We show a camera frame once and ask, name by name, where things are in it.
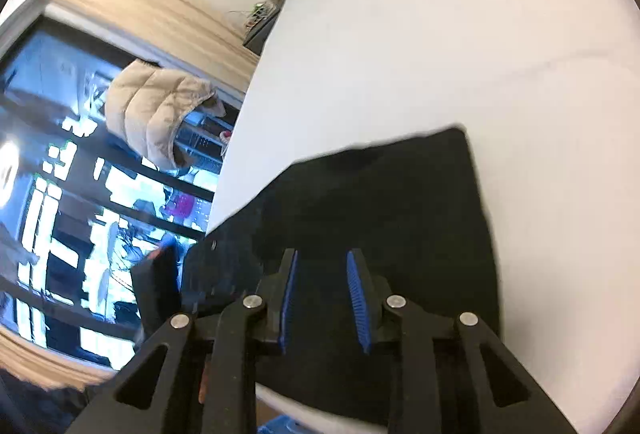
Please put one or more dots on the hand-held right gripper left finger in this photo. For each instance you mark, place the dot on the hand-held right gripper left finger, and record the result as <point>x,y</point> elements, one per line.
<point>289,299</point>

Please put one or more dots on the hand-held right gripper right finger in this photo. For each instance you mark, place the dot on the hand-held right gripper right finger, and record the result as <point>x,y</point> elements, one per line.
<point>357,299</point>

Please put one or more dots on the dark grey nightstand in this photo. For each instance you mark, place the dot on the dark grey nightstand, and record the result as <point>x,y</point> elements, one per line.
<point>260,32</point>

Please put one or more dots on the bed with white sheet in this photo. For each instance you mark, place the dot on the bed with white sheet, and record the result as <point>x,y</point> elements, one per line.
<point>450,39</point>

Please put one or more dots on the grey perforated rack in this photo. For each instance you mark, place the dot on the grey perforated rack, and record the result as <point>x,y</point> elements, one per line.
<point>202,144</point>

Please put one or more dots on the large glass window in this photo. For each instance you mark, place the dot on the large glass window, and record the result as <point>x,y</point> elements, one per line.
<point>60,194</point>

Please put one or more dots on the beige puffer jacket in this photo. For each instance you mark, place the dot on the beige puffer jacket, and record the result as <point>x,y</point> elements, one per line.
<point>150,109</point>

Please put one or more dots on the red plush bag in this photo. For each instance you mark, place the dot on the red plush bag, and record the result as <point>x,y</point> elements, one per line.
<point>226,136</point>

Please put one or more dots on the black pants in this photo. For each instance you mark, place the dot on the black pants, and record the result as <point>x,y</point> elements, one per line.
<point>400,204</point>

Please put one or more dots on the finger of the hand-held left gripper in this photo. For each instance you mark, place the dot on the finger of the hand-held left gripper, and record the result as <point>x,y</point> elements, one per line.
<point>157,284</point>

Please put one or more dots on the cream curtain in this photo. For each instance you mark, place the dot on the cream curtain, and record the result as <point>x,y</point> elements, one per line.
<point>165,19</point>

